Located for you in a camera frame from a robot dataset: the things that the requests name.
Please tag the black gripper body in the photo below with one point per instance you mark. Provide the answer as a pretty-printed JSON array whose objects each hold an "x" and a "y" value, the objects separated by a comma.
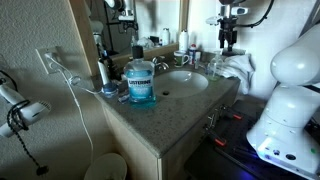
[{"x": 228, "y": 24}]

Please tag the colourless soap pump bottle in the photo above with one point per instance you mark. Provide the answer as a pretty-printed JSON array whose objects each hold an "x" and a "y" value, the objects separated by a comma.
[{"x": 215, "y": 66}]

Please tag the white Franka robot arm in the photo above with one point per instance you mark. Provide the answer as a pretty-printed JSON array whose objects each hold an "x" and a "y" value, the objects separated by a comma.
[{"x": 290, "y": 110}]

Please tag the small white bottle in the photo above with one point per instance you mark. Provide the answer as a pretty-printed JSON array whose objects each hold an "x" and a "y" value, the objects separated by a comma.
[{"x": 198, "y": 57}]

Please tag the tall white bottle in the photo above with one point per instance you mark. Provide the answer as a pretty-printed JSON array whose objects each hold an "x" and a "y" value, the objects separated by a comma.
[{"x": 183, "y": 40}]

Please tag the blue mouthwash bottle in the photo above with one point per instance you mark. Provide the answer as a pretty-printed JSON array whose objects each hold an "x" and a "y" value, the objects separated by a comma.
[{"x": 140, "y": 83}]

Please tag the wood framed mirror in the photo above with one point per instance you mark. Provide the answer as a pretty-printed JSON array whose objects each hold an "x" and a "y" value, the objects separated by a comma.
[{"x": 83, "y": 33}]

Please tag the black object beside towel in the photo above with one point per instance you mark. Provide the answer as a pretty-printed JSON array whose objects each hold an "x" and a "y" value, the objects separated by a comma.
[{"x": 235, "y": 52}]

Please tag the white towel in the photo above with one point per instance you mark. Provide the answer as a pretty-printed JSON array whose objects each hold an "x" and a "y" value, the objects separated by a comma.
[{"x": 240, "y": 68}]

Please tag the shaving cream can red cap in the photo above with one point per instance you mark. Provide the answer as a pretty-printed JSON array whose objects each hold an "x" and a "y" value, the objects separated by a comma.
[{"x": 192, "y": 54}]

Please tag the white mug with green print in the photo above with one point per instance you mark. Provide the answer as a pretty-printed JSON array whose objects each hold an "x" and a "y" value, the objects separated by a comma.
[{"x": 180, "y": 59}]

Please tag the white oval sink basin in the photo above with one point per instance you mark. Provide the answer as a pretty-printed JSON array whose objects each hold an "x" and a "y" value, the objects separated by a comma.
[{"x": 183, "y": 81}]

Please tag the chrome faucet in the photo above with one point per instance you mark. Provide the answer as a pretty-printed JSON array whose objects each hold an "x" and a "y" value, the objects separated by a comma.
[{"x": 160, "y": 61}]

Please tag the red black clamp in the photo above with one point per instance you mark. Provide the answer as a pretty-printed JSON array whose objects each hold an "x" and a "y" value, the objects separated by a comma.
[
  {"x": 233, "y": 115},
  {"x": 216, "y": 140}
]

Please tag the beige vanity cabinet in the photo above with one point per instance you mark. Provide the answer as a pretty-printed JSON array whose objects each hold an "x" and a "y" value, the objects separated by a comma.
[{"x": 186, "y": 140}]

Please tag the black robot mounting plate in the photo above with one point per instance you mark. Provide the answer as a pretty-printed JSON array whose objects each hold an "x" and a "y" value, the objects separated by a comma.
[{"x": 233, "y": 156}]

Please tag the small blue round container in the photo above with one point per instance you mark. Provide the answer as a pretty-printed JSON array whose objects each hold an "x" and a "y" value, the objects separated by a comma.
[{"x": 110, "y": 90}]

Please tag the white electric toothbrush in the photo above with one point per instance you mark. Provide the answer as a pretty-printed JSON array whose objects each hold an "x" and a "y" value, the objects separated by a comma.
[{"x": 104, "y": 73}]

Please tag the white hair dryer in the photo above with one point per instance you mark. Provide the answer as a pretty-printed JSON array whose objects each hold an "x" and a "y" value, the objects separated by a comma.
[{"x": 30, "y": 111}]

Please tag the white wall outlet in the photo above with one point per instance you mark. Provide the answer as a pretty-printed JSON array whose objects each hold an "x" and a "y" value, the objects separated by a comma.
[{"x": 50, "y": 61}]

